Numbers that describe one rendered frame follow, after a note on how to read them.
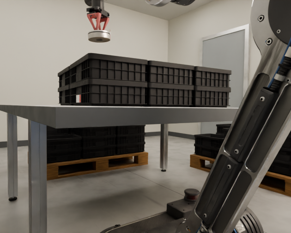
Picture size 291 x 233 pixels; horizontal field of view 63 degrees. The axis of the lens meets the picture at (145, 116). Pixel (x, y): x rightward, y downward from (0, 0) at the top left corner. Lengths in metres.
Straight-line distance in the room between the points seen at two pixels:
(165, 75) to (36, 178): 0.76
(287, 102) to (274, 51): 0.10
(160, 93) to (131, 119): 0.71
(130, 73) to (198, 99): 0.45
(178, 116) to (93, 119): 0.23
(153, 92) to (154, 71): 0.10
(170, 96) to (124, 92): 0.27
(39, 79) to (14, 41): 0.70
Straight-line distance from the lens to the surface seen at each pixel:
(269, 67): 0.50
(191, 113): 0.64
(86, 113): 0.48
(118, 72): 1.12
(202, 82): 1.40
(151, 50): 5.67
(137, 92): 1.15
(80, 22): 4.97
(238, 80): 4.51
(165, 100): 1.24
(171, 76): 1.27
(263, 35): 0.52
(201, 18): 5.38
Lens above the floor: 0.70
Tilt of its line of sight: 2 degrees down
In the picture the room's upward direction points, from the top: 1 degrees clockwise
